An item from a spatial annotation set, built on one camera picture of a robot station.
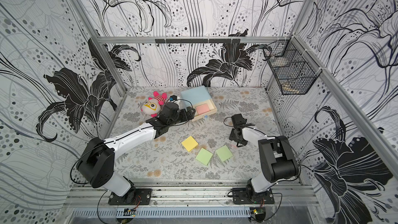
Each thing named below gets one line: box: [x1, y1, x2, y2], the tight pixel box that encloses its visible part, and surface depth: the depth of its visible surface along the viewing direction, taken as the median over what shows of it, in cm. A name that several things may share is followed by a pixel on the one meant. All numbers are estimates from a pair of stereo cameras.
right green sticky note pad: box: [215, 144, 234, 162], surface depth 89 cm
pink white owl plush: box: [140, 91, 167, 118], surface depth 103 cm
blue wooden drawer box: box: [180, 85, 218, 122], surface depth 97 cm
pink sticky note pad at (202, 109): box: [195, 103, 210, 116], surface depth 97 cm
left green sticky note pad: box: [195, 147, 213, 166], surface depth 88 cm
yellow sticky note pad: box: [181, 135, 199, 152], surface depth 93 cm
